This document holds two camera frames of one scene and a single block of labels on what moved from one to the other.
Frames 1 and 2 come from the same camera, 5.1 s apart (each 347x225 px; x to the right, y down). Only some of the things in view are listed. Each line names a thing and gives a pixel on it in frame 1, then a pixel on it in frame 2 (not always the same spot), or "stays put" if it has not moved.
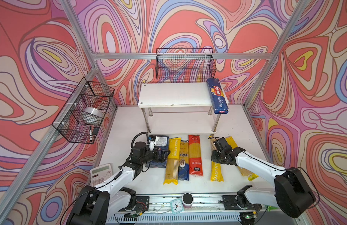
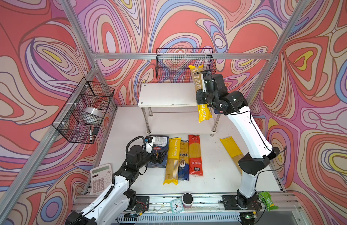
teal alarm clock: [177, 206] stays put
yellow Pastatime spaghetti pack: [216, 172] to [204, 112]
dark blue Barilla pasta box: [162, 143] stays put
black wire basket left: [79, 120] stays put
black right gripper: [214, 158] to [200, 100]
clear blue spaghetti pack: [184, 167] stays put
